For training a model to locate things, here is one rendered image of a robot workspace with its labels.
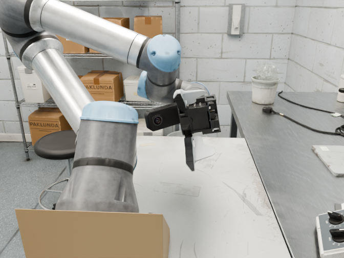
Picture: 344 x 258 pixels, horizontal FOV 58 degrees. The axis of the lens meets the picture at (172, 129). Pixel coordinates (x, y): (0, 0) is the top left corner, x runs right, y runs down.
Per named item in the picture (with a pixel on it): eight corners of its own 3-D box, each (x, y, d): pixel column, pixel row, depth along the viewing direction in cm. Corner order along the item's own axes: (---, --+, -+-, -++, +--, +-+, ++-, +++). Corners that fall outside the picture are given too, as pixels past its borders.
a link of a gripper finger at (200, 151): (217, 167, 58) (211, 127, 63) (186, 171, 59) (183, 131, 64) (219, 174, 60) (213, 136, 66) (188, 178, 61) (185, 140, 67)
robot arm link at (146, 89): (144, 55, 79) (186, 66, 79) (143, 78, 89) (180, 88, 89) (135, 80, 76) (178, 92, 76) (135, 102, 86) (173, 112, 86)
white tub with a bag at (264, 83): (248, 97, 171) (252, 57, 163) (275, 98, 168) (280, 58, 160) (249, 104, 158) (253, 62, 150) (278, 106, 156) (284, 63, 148)
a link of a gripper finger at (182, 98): (202, 73, 55) (207, 95, 63) (170, 79, 55) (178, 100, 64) (205, 89, 54) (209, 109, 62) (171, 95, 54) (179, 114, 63)
